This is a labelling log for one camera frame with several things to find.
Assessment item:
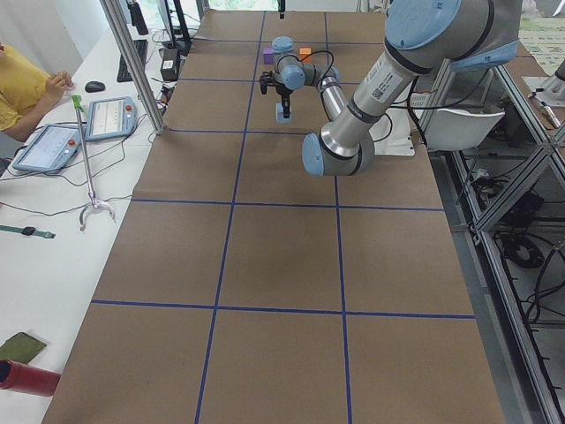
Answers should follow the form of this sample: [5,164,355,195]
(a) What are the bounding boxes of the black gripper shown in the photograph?
[260,71,293,118]

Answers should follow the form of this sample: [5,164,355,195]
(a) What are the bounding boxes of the light blue foam block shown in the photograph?
[275,102,292,124]

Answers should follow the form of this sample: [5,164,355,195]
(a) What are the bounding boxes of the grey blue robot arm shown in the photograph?
[260,0,522,176]

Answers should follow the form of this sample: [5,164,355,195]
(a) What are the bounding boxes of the purple foam block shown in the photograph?
[262,47,274,64]

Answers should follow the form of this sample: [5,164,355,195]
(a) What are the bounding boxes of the orange foam block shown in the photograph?
[298,47,313,63]

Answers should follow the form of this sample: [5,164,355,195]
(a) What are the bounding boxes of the black power adapter box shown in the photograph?
[160,49,180,81]

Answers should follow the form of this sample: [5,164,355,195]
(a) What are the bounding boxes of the black keyboard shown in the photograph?
[116,38,149,84]

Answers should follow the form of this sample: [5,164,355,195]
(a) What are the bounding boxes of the teach pendant tablet far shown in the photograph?
[85,96,137,141]

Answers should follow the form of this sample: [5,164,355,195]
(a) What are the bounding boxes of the teach pendant tablet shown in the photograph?
[11,125,81,172]
[85,96,137,141]

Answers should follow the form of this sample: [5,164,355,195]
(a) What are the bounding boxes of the white plastic chair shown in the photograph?
[425,108,505,151]

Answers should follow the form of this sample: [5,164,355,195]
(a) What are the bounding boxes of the black computer mouse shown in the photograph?
[85,80,106,93]

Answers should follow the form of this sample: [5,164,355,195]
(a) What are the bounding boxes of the reacher grabber stick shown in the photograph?
[72,95,116,231]

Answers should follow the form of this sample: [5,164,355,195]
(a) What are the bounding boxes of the teach pendant tablet near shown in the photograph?
[11,125,81,172]

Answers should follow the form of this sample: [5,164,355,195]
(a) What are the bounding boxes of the person in yellow shirt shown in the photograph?
[1,44,74,142]

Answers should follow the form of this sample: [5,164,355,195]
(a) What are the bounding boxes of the green cloth pouch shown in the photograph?
[1,332,47,364]

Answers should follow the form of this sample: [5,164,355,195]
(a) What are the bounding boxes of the red bottle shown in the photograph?
[1,360,61,397]

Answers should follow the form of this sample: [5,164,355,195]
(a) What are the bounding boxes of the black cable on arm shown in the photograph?
[304,50,342,79]

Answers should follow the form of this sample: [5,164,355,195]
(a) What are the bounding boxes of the aluminium frame post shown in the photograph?
[100,0,165,135]

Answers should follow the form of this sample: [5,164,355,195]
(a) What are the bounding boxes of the green strap wristwatch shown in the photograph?
[0,224,56,239]

